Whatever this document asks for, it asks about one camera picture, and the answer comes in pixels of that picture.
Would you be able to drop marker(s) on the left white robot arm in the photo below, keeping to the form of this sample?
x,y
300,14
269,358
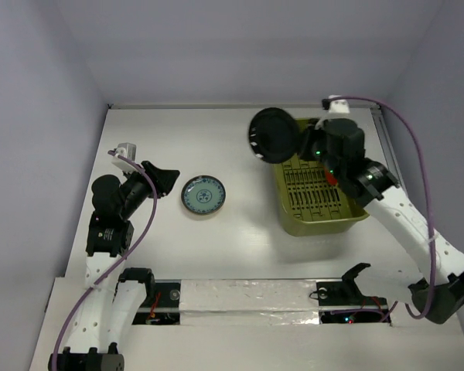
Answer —
x,y
91,336

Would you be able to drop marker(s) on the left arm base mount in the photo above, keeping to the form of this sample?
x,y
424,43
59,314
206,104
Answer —
x,y
163,307

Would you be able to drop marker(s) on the olive green dish rack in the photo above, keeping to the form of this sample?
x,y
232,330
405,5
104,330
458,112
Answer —
x,y
308,205

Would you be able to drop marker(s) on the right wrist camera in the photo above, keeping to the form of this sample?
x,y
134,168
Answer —
x,y
335,106

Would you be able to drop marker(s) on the silver foil tape strip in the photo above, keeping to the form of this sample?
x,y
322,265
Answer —
x,y
247,303

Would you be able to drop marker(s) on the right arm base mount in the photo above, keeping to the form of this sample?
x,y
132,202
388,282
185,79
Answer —
x,y
341,301

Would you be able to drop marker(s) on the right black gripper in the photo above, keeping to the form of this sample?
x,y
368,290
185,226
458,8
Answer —
x,y
307,141

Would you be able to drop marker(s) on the orange plate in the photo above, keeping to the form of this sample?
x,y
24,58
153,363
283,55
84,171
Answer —
x,y
330,177

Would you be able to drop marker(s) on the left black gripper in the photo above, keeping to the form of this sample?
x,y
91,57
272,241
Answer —
x,y
164,178

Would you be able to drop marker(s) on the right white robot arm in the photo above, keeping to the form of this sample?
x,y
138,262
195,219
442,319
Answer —
x,y
439,293

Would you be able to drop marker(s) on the black plate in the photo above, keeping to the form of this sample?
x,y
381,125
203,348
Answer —
x,y
273,135

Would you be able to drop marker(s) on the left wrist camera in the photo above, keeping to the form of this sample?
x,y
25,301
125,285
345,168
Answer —
x,y
123,156

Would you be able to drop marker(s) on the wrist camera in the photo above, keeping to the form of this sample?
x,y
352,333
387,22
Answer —
x,y
123,156
335,106

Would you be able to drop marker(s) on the blue white patterned plate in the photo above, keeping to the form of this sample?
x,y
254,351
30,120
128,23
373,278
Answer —
x,y
203,195

